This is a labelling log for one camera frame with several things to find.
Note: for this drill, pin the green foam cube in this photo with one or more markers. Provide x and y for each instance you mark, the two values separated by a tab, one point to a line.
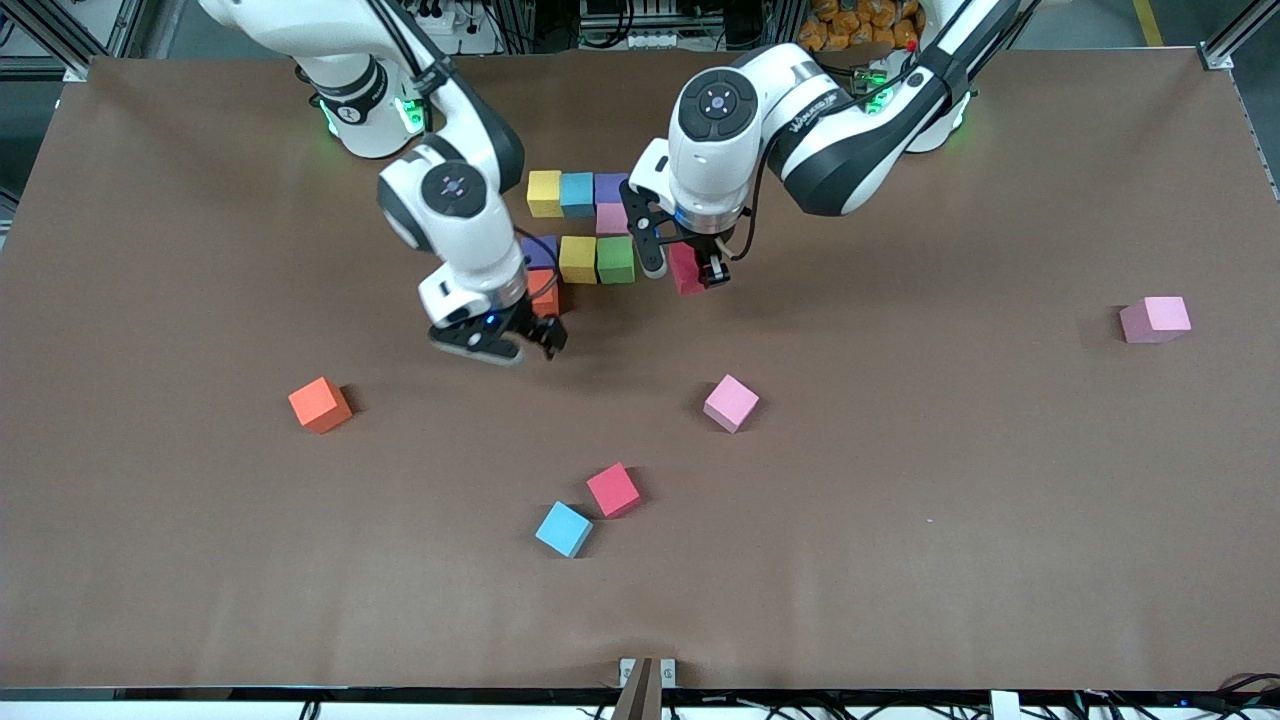
616	260

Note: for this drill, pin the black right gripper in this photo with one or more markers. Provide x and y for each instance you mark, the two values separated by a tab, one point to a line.
527	321

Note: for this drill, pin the purple foam cube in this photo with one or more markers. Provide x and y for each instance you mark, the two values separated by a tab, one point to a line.
610	186
542	250

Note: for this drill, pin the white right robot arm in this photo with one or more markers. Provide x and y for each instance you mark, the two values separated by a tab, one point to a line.
470	240

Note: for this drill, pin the white power strip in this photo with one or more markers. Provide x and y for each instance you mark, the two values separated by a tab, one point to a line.
432	22

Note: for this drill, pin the small white box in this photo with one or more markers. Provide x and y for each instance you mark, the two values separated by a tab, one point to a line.
1005	707

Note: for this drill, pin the red foam cube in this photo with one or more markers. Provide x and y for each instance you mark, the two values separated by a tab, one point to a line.
613	490
685	272

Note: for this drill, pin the orange foam cube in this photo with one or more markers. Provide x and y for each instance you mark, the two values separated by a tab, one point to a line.
546	295
320	404

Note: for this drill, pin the brown camera post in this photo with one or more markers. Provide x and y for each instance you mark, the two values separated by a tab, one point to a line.
640	695

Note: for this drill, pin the silver metal bracket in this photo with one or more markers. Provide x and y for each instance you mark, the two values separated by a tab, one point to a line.
628	670

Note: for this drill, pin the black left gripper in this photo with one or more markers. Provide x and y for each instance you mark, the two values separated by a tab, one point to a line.
706	247

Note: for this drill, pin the yellow foam cube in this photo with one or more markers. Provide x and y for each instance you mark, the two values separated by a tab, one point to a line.
578	260
545	193

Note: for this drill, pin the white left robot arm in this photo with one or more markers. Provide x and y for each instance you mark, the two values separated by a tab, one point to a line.
720	150

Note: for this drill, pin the blue foam cube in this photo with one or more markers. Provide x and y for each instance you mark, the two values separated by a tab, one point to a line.
564	529
577	195

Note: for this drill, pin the pink foam cube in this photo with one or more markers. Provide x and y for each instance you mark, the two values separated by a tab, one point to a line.
608	220
731	403
1155	319

